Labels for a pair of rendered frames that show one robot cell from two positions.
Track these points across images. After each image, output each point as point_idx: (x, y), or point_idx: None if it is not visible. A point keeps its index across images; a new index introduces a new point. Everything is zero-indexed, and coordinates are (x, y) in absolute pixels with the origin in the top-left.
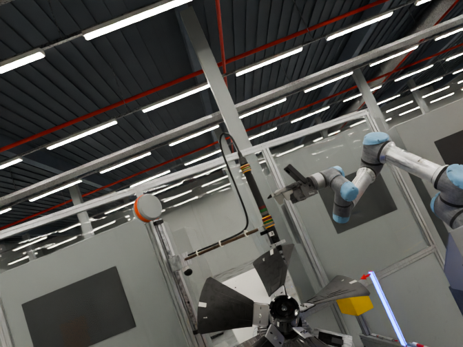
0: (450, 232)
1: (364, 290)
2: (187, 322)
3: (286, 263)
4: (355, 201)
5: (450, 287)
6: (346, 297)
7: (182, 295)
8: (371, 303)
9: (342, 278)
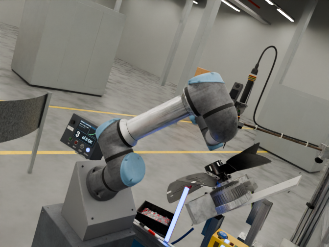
0: None
1: (180, 179)
2: (313, 194)
3: (223, 147)
4: (205, 135)
5: (132, 231)
6: (187, 175)
7: (323, 178)
8: (207, 246)
9: (205, 184)
